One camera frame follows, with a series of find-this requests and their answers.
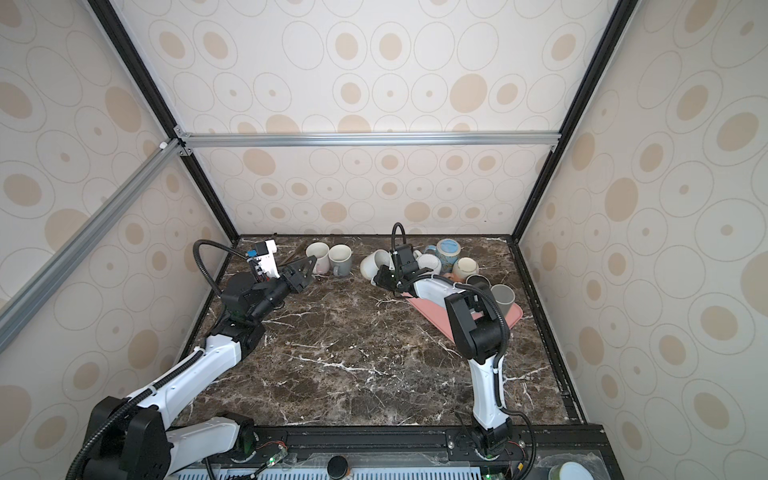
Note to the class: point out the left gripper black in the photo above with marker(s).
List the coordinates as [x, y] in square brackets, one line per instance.
[294, 280]

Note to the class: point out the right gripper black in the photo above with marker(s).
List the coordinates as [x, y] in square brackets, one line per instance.
[381, 280]

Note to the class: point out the speckled cream mug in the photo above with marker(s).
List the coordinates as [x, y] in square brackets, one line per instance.
[372, 263]

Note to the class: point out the light grey mug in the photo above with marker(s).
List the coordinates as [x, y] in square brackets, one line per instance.
[340, 257]

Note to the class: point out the black mug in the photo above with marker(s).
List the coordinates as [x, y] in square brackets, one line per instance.
[479, 283]

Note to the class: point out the pale pink mug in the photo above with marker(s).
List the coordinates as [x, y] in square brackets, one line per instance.
[320, 251]

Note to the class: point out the dark grey mug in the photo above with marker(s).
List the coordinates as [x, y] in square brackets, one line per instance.
[504, 296]

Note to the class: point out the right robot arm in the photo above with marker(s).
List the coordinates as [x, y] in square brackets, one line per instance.
[480, 333]

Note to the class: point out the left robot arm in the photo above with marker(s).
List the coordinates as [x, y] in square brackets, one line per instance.
[180, 378]

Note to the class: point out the white ribbed mug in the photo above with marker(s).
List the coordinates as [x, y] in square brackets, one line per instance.
[431, 263]

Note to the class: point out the blue butterfly mug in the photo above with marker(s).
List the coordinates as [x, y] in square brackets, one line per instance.
[448, 251]

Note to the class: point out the cream and salmon mug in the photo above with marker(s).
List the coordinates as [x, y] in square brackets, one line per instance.
[464, 267]

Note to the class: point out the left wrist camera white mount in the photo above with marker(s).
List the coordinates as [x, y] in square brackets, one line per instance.
[261, 261]

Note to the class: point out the horizontal aluminium rail back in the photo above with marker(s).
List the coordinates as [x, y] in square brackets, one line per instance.
[370, 139]

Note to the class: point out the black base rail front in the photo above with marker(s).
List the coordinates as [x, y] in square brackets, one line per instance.
[411, 452]

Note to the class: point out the diagonal aluminium rail left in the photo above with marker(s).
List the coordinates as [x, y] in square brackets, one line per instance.
[18, 312]

